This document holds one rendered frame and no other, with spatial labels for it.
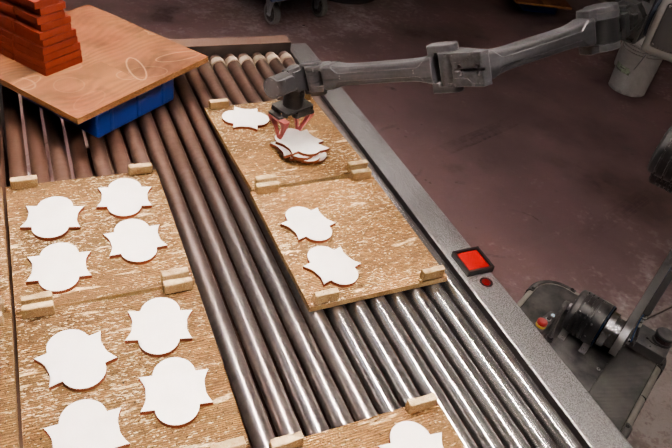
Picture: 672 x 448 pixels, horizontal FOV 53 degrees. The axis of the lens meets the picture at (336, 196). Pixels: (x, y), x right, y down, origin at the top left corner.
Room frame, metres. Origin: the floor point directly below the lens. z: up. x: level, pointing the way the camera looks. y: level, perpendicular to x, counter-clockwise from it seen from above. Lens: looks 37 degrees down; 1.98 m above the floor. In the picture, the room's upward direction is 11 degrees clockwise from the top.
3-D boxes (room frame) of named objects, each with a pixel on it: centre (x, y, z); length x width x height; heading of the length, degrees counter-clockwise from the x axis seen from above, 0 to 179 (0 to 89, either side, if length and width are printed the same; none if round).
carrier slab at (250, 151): (1.62, 0.17, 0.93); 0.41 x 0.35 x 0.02; 32
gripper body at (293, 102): (1.58, 0.16, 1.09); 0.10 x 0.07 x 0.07; 142
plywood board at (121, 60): (1.70, 0.79, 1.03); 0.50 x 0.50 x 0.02; 65
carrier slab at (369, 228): (1.25, -0.04, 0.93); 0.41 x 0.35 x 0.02; 30
